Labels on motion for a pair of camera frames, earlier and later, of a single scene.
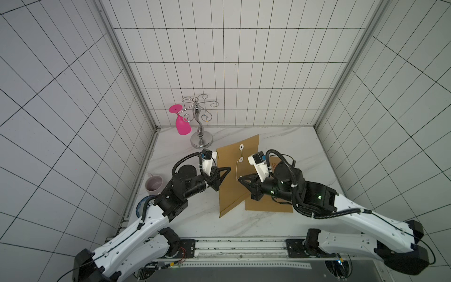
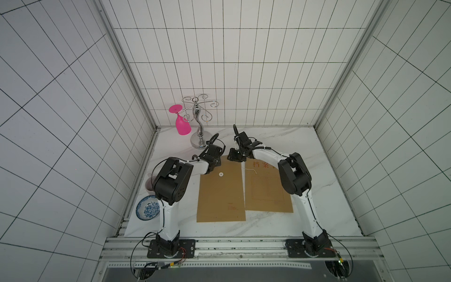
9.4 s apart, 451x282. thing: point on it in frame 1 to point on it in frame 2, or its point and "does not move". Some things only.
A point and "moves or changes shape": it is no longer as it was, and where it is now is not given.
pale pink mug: (154, 184) does not move
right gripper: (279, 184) to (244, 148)
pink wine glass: (183, 125) does not move
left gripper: (215, 176) to (218, 161)
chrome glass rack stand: (199, 140) does not move
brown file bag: (235, 155) moves or changes shape
